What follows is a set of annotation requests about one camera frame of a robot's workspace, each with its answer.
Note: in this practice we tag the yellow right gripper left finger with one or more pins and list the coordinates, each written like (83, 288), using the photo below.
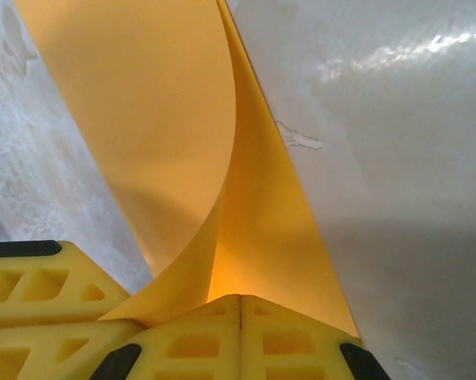
(190, 348)

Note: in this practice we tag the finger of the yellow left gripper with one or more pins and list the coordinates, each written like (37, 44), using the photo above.
(39, 352)
(43, 285)

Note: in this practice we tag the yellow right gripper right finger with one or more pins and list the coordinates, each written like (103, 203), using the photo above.
(297, 348)

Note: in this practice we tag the orange square paper sheet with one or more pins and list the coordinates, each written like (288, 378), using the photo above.
(174, 118)

